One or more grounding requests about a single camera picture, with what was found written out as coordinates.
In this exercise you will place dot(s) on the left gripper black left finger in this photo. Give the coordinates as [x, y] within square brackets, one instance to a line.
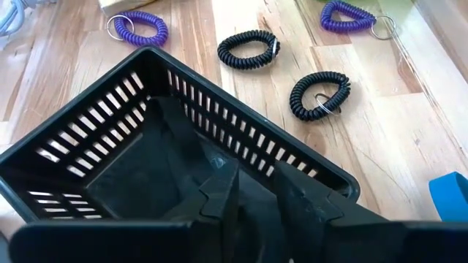
[223, 197]

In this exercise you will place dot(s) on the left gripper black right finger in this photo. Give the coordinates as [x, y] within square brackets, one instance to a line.
[303, 212]

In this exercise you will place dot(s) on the blue wide rubber band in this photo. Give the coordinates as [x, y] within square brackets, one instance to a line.
[449, 197]

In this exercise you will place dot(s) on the black slotted plastic basket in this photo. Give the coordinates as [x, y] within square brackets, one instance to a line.
[135, 175]

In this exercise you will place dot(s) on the white plastic bin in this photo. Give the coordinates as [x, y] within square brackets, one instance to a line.
[120, 5]

